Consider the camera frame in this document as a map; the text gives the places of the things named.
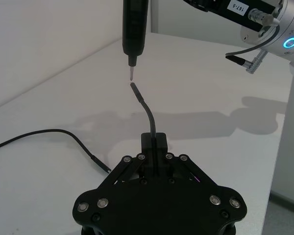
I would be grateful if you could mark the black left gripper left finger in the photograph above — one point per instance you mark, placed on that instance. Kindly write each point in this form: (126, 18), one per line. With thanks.
(147, 161)

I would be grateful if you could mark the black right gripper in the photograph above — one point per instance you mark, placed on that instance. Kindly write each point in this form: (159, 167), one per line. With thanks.
(225, 12)

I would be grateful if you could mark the black pen-shaped electric tool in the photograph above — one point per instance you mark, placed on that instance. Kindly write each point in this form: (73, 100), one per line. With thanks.
(133, 24)

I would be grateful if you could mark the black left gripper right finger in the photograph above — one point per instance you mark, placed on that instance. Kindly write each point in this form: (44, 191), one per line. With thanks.
(161, 161)

